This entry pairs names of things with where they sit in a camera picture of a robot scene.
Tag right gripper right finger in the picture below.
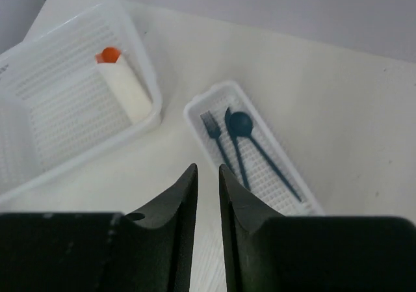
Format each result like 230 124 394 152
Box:
218 165 415 291

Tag blue plastic fork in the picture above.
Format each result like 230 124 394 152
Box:
200 111 234 172

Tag large white plastic basket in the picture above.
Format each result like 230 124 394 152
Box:
1 2 163 202

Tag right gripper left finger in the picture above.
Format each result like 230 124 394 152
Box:
1 164 198 291

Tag small white plastic tray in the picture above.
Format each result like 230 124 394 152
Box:
184 81 324 216

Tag orange utensil in roll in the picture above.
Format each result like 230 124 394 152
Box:
95 47 122 64

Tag blue plastic spoon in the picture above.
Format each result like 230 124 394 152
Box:
230 111 302 202

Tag blue plastic knife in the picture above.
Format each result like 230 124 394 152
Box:
224 107 251 191

